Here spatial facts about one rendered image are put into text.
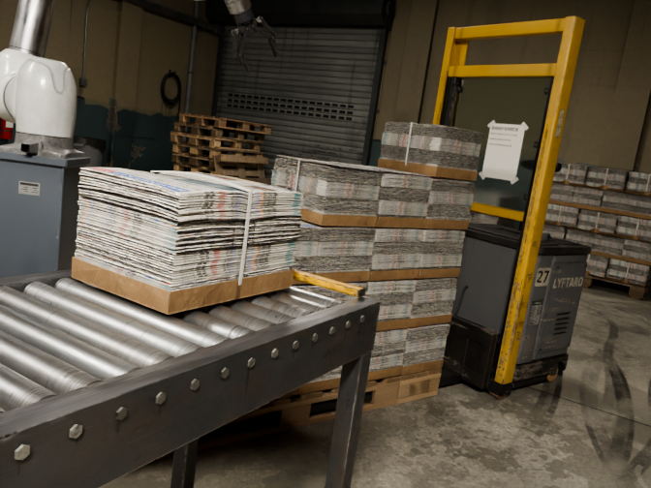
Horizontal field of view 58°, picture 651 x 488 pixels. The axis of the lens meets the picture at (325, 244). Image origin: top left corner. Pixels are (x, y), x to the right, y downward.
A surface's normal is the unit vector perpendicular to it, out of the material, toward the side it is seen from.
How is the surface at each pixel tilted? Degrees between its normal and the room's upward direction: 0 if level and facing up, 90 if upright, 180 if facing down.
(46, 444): 90
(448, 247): 90
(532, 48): 90
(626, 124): 90
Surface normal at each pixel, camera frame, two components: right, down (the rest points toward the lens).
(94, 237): -0.54, 0.07
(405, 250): 0.61, 0.21
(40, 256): 0.07, 0.18
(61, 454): 0.84, 0.20
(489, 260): -0.79, 0.00
